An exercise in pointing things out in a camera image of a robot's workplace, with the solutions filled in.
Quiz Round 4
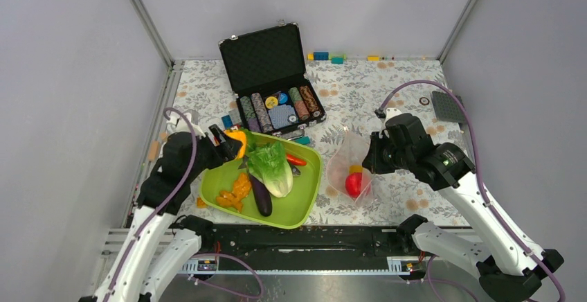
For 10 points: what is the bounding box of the black poker chip case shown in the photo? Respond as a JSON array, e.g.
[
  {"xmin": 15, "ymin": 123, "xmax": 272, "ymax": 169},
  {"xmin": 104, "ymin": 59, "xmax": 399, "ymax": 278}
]
[{"xmin": 218, "ymin": 22, "xmax": 327, "ymax": 136}]

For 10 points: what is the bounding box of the orange fried chicken piece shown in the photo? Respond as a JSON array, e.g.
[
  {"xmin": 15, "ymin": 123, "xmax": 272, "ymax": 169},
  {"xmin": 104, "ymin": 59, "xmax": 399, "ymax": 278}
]
[{"xmin": 215, "ymin": 172, "xmax": 252, "ymax": 213}]

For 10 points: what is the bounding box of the wooden block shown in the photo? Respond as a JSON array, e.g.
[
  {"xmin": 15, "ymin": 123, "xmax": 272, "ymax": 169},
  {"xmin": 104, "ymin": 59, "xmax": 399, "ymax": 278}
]
[{"xmin": 147, "ymin": 141, "xmax": 161, "ymax": 162}]

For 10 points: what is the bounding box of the purple eggplant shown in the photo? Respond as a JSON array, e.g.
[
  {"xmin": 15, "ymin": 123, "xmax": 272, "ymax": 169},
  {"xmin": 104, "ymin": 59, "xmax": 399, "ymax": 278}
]
[{"xmin": 247, "ymin": 170, "xmax": 273, "ymax": 217}]

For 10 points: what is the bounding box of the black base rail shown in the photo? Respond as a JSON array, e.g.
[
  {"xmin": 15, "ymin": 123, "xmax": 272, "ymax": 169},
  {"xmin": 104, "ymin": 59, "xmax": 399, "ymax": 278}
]
[{"xmin": 169, "ymin": 215, "xmax": 430, "ymax": 274}]

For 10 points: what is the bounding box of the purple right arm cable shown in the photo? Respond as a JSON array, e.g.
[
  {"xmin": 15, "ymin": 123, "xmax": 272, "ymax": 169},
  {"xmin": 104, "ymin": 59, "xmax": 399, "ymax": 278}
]
[{"xmin": 374, "ymin": 79, "xmax": 567, "ymax": 302}]

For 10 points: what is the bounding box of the teal block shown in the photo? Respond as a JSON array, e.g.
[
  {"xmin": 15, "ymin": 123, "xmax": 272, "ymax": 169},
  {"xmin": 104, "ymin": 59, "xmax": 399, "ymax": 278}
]
[{"xmin": 294, "ymin": 136, "xmax": 311, "ymax": 146}]

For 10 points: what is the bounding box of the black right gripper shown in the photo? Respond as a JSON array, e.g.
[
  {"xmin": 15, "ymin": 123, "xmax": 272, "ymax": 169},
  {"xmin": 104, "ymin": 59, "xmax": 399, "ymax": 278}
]
[{"xmin": 362, "ymin": 130, "xmax": 414, "ymax": 174}]

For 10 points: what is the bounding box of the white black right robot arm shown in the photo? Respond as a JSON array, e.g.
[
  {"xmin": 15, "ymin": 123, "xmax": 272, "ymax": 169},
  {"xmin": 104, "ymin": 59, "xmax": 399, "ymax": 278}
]
[{"xmin": 362, "ymin": 108, "xmax": 564, "ymax": 301}]

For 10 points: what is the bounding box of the floral tablecloth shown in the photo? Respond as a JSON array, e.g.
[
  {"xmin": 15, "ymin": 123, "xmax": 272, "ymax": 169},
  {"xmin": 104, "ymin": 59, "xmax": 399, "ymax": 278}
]
[{"xmin": 171, "ymin": 60, "xmax": 467, "ymax": 227}]

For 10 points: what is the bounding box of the red tomato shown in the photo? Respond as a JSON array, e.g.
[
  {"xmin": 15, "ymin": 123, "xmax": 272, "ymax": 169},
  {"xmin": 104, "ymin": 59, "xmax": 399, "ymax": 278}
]
[{"xmin": 345, "ymin": 172, "xmax": 368, "ymax": 199}]

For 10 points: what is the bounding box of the clear pink zip top bag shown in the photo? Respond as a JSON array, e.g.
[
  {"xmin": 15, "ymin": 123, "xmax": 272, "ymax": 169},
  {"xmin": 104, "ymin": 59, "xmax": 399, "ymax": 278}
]
[{"xmin": 326, "ymin": 130, "xmax": 374, "ymax": 207}]

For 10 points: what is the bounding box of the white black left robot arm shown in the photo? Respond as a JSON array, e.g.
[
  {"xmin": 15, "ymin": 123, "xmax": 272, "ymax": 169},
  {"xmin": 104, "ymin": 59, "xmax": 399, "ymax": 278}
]
[{"xmin": 81, "ymin": 107, "xmax": 246, "ymax": 301}]

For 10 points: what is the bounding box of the green napa cabbage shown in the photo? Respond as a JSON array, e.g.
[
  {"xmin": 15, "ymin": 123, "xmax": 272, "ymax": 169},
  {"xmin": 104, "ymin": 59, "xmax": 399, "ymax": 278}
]
[{"xmin": 244, "ymin": 130, "xmax": 294, "ymax": 198}]

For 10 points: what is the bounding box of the yellow bell pepper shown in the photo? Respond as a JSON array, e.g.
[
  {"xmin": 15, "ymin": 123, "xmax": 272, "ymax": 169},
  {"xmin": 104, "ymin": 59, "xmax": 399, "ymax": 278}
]
[{"xmin": 224, "ymin": 130, "xmax": 248, "ymax": 159}]

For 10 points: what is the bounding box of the blue toy brick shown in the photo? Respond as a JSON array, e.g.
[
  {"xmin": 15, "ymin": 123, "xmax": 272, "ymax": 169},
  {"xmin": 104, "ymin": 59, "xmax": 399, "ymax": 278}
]
[{"xmin": 221, "ymin": 115, "xmax": 234, "ymax": 130}]

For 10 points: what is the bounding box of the blue yellow brick row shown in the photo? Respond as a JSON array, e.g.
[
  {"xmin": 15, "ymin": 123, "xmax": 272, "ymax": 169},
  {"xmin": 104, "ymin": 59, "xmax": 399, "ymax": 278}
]
[{"xmin": 307, "ymin": 51, "xmax": 347, "ymax": 64}]

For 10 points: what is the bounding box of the dark grey building baseplate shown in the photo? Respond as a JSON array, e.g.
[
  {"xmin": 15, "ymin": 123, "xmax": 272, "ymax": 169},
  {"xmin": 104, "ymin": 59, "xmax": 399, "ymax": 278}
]
[{"xmin": 431, "ymin": 91, "xmax": 467, "ymax": 124}]

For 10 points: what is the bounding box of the green plastic tray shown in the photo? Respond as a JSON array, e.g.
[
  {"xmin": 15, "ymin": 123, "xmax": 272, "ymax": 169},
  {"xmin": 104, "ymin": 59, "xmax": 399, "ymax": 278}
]
[{"xmin": 200, "ymin": 132, "xmax": 323, "ymax": 229}]

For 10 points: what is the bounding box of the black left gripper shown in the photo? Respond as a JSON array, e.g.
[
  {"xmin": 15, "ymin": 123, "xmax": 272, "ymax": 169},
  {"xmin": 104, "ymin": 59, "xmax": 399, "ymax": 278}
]
[{"xmin": 186, "ymin": 123, "xmax": 242, "ymax": 180}]

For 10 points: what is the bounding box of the yellow orange mango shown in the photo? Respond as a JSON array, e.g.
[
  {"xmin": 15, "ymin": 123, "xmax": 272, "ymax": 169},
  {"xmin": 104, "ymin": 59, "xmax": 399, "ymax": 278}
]
[{"xmin": 349, "ymin": 165, "xmax": 363, "ymax": 175}]

